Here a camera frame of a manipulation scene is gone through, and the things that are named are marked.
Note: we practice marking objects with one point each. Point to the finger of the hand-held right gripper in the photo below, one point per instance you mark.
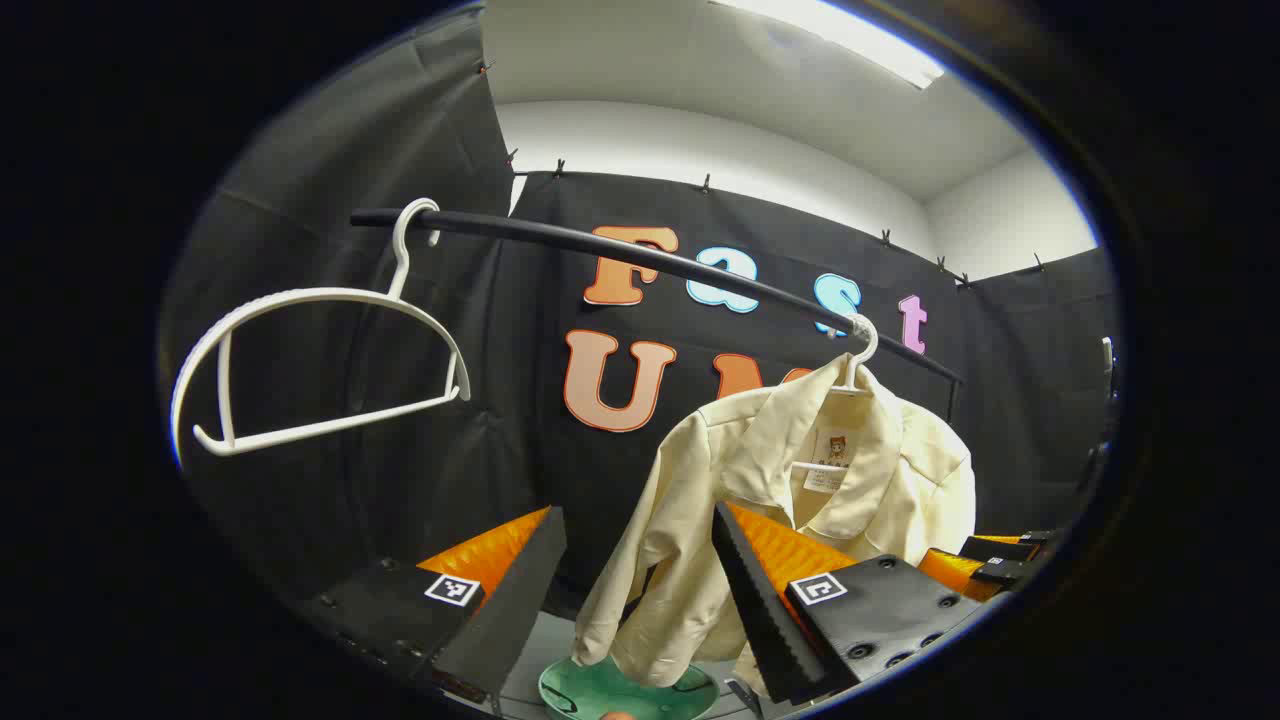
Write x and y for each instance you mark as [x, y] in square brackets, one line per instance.
[950, 572]
[1000, 549]

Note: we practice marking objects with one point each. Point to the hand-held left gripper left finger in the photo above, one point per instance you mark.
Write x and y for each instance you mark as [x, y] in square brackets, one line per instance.
[520, 600]

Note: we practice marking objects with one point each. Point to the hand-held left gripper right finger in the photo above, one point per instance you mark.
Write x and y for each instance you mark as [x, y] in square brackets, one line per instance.
[760, 610]

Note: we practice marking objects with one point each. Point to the green laundry hamper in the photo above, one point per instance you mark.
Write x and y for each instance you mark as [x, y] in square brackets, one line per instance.
[640, 695]

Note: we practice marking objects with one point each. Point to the cream jacket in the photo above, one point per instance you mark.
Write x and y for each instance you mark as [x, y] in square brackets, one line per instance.
[740, 450]

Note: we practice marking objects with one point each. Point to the white plastic hanger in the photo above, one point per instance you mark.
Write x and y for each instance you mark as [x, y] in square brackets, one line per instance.
[851, 378]
[320, 294]

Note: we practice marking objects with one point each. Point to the black clothes rack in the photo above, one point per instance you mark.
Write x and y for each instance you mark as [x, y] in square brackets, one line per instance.
[500, 228]

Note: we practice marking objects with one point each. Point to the black backdrop cloth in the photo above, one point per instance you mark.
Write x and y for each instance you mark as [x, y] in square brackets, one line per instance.
[400, 480]

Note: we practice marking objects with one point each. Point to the row of black backdrop clips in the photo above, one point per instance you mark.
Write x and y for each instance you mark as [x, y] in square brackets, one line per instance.
[706, 184]

